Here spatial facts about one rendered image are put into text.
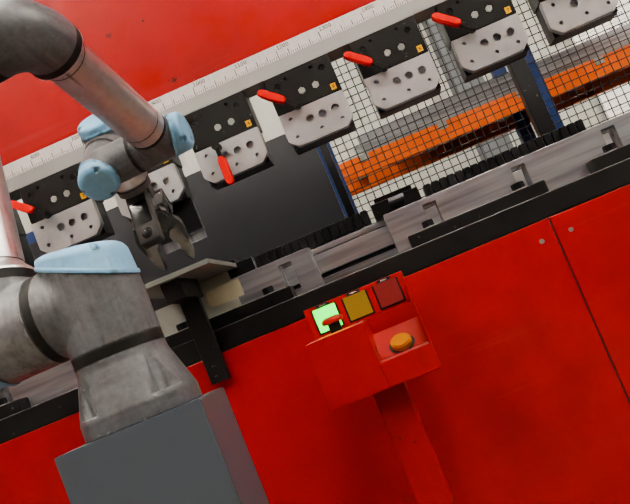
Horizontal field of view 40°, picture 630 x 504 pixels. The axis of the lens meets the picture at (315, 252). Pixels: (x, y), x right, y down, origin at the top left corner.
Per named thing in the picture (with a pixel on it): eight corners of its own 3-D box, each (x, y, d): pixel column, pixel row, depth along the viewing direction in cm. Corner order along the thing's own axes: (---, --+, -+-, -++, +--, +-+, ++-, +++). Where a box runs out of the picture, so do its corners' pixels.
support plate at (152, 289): (122, 299, 162) (121, 294, 162) (162, 298, 188) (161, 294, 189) (209, 262, 161) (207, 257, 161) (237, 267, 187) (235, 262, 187)
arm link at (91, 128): (70, 138, 159) (77, 117, 166) (100, 184, 166) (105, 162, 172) (108, 123, 158) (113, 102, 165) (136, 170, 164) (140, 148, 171)
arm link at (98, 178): (119, 152, 149) (126, 122, 158) (65, 178, 152) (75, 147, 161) (144, 186, 154) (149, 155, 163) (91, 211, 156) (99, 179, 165)
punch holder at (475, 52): (465, 74, 181) (434, 4, 182) (463, 84, 189) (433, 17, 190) (532, 45, 179) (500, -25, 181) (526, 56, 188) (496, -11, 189)
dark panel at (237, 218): (2, 421, 245) (-51, 279, 249) (5, 420, 247) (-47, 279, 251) (366, 269, 235) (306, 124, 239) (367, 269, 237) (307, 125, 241)
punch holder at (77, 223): (42, 257, 189) (16, 189, 191) (58, 258, 198) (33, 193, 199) (103, 231, 188) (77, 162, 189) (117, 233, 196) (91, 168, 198)
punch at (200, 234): (165, 254, 190) (149, 214, 190) (167, 254, 192) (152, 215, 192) (206, 236, 189) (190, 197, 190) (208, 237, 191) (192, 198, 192)
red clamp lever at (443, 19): (433, 9, 178) (478, 22, 177) (432, 16, 182) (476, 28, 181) (430, 17, 178) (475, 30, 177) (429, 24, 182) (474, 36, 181)
